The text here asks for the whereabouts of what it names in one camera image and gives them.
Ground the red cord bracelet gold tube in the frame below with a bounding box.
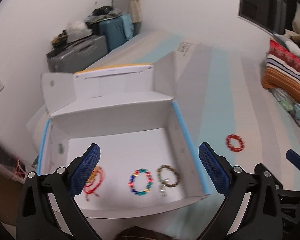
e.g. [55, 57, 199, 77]
[83, 166, 106, 202]

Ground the red bead bracelet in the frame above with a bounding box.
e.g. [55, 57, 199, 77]
[225, 134, 244, 152]

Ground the brown wooden bead bracelet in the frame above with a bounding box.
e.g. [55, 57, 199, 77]
[156, 164, 180, 189]

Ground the multicolour glass bead bracelet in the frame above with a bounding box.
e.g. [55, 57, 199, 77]
[128, 168, 154, 197]

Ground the floral quilt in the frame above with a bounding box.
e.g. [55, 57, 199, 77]
[270, 88, 300, 127]

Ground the striped bed sheet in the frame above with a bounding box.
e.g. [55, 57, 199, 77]
[74, 31, 300, 239]

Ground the striped orange pillow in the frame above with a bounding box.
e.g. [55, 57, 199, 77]
[261, 38, 300, 103]

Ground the blue yellow cardboard box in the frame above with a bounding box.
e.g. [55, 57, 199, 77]
[38, 53, 208, 219]

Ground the grey suitcase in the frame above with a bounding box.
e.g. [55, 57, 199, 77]
[46, 35, 108, 73]

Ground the teal suitcase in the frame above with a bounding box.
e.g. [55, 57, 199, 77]
[99, 14, 134, 51]

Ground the beige curtain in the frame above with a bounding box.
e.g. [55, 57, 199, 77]
[128, 0, 142, 36]

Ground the dark window frame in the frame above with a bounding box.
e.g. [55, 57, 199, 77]
[238, 0, 297, 35]

